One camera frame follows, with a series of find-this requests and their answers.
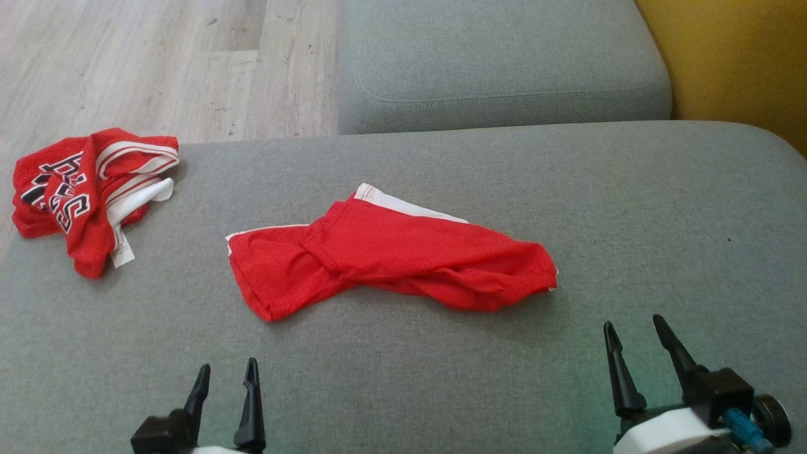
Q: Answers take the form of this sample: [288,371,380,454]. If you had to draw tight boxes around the large grey sofa seat cushion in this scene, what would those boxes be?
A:
[0,120,807,454]

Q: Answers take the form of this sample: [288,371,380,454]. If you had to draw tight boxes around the blue camera cable connector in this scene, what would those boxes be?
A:
[724,408,776,454]

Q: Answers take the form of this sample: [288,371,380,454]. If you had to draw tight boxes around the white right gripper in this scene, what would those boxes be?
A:
[603,314,736,454]

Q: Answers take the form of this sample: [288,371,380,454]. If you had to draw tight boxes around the red lettered basketball jersey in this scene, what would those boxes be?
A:
[11,128,181,280]

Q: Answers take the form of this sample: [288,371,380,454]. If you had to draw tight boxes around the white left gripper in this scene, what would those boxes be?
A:
[183,358,267,454]

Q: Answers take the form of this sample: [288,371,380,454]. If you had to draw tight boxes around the red mesh shorts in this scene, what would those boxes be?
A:
[225,183,560,323]

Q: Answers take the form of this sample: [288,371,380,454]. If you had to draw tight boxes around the large yellow sofa back cushion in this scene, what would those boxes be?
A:
[634,0,807,158]

